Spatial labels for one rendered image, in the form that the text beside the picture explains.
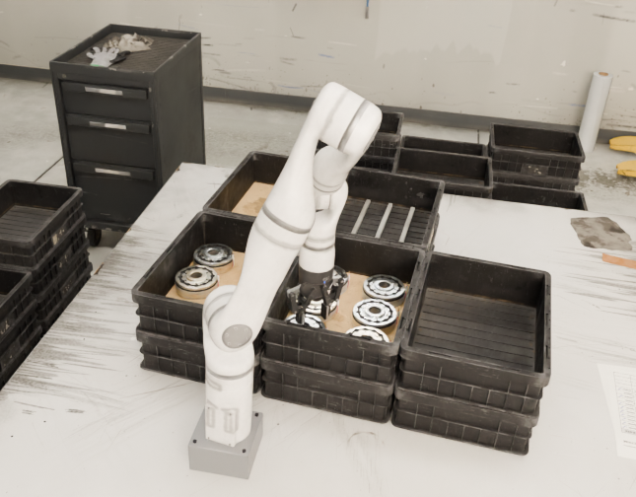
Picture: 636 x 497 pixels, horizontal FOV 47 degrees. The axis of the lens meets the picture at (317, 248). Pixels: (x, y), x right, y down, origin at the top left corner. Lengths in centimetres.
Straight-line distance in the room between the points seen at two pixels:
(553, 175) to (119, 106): 188
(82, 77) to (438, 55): 251
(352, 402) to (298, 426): 13
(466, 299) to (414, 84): 328
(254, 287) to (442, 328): 61
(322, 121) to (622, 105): 409
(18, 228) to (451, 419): 180
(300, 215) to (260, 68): 397
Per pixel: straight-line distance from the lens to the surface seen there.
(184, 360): 173
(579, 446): 175
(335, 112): 116
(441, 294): 186
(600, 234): 254
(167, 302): 163
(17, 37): 579
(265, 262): 124
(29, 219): 291
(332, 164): 129
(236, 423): 148
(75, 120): 330
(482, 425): 163
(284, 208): 121
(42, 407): 176
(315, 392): 166
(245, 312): 129
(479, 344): 172
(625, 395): 191
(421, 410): 162
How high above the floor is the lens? 188
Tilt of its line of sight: 32 degrees down
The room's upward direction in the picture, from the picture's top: 3 degrees clockwise
